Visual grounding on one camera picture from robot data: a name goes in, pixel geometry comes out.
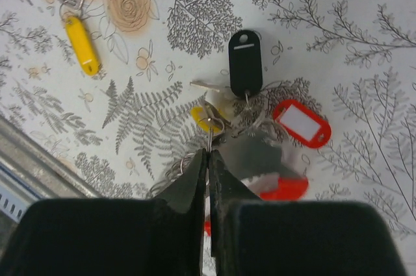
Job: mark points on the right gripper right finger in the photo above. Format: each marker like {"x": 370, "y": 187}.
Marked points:
{"x": 250, "y": 236}

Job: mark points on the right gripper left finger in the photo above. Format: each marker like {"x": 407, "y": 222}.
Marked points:
{"x": 158, "y": 236}

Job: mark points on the key with yellow tag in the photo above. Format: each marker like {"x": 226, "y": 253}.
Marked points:
{"x": 79, "y": 38}

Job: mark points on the key with red tag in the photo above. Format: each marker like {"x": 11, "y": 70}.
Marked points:
{"x": 304, "y": 125}

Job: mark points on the key with black tag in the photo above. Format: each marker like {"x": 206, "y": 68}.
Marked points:
{"x": 245, "y": 67}

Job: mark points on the floral table mat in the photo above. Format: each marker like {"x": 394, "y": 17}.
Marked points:
{"x": 127, "y": 130}

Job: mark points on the aluminium mounting rail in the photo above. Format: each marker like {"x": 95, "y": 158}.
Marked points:
{"x": 37, "y": 169}

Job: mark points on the blue slotted cable duct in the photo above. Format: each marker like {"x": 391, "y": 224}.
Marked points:
{"x": 16, "y": 195}

